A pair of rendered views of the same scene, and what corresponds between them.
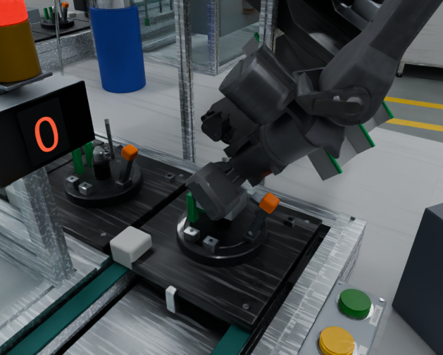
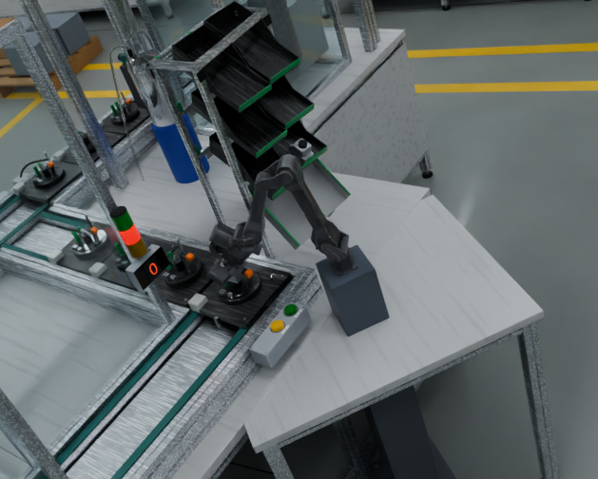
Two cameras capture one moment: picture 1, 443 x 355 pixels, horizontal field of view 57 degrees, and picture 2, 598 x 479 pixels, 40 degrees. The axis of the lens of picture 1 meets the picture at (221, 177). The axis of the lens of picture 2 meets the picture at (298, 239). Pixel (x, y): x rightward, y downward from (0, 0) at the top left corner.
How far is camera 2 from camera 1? 1.97 m
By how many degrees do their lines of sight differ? 13
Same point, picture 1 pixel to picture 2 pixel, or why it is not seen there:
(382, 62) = (255, 225)
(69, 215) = (168, 293)
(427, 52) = not seen: outside the picture
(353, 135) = not seen: hidden behind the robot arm
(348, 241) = (300, 281)
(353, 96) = (249, 238)
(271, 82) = (223, 236)
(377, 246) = not seen: hidden behind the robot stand
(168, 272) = (214, 311)
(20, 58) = (141, 249)
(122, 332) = (200, 339)
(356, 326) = (288, 318)
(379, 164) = (368, 218)
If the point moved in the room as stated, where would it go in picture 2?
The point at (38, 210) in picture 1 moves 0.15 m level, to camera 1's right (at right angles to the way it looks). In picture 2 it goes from (155, 294) to (202, 285)
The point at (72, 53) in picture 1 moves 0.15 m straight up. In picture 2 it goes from (144, 143) to (130, 116)
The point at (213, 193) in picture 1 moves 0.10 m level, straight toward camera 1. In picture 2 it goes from (217, 277) to (213, 299)
